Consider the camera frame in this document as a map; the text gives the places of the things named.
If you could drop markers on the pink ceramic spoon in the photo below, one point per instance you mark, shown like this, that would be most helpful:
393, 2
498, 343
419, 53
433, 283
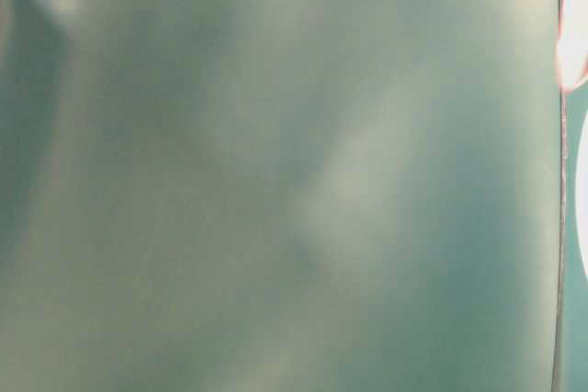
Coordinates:
572, 44

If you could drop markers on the green table mat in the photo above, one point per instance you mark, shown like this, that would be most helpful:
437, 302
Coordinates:
281, 195

